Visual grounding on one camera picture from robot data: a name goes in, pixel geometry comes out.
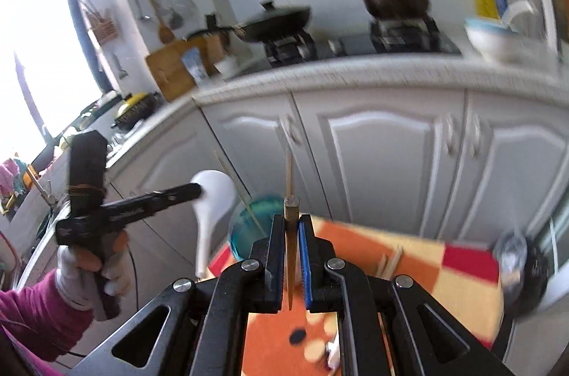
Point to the yellow black basket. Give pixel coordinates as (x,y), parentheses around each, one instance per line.
(135,109)

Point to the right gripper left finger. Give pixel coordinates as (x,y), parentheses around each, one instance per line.
(267,283)

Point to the hanging metal skimmer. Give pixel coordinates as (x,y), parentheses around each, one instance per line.
(181,14)

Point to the floral ceramic utensil holder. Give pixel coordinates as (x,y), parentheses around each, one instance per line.
(251,223)

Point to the wooden chopstick one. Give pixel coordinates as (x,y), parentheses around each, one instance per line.
(242,195)

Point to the wooden chopstick two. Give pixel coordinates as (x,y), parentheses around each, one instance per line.
(388,264)

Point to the white ceramic soup spoon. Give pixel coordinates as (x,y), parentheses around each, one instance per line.
(216,201)

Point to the white ladle in bowl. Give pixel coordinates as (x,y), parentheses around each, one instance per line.
(516,9)

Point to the magenta sleeved left forearm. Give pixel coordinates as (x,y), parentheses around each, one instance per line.
(40,325)

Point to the dark wooden chopstick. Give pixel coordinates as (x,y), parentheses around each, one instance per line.
(291,215)

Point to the grey kitchen cabinet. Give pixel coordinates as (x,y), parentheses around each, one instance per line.
(437,147)

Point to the orange patterned mat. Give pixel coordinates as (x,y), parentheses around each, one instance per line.
(386,327)

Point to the black frying pan with lid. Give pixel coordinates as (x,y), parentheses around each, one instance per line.
(273,23)

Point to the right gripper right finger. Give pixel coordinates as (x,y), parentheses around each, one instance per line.
(320,290)

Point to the white gloved left hand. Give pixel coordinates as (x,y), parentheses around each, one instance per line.
(76,265)

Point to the pale wooden chopstick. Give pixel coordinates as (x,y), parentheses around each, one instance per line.
(289,174)

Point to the white blue-rimmed bowl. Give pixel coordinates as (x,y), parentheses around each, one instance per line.
(496,42)

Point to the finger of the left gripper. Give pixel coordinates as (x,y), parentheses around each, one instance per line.
(137,208)

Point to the hanging wooden spatula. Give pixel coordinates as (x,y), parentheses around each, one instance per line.
(165,34)

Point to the blue white packet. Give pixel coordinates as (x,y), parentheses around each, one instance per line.
(193,62)

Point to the black gas stove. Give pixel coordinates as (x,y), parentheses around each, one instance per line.
(386,37)

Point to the wooden cutting board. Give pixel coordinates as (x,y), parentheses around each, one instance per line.
(168,71)

